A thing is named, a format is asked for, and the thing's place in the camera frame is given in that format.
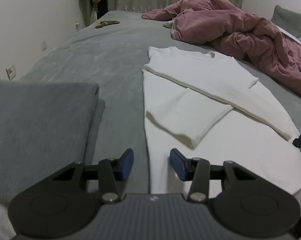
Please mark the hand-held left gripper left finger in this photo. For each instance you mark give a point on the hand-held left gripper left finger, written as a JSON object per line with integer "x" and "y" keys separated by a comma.
{"x": 126, "y": 165}

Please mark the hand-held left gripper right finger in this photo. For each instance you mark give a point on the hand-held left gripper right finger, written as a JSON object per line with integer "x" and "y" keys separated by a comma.
{"x": 178, "y": 165}

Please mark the white sweatshirt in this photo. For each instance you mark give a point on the white sweatshirt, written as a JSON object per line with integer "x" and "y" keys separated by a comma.
{"x": 215, "y": 80}

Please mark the grey folded cloth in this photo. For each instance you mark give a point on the grey folded cloth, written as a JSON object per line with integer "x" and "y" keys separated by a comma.
{"x": 40, "y": 130}

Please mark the white paper tag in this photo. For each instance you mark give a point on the white paper tag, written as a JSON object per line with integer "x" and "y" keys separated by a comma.
{"x": 290, "y": 35}

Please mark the grey bed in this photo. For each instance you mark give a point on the grey bed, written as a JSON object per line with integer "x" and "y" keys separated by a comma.
{"x": 103, "y": 55}

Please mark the grey pillow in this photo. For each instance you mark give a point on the grey pillow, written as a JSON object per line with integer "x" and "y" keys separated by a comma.
{"x": 290, "y": 20}

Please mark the pink quilt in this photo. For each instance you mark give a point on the pink quilt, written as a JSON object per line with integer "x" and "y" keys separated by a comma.
{"x": 228, "y": 22}

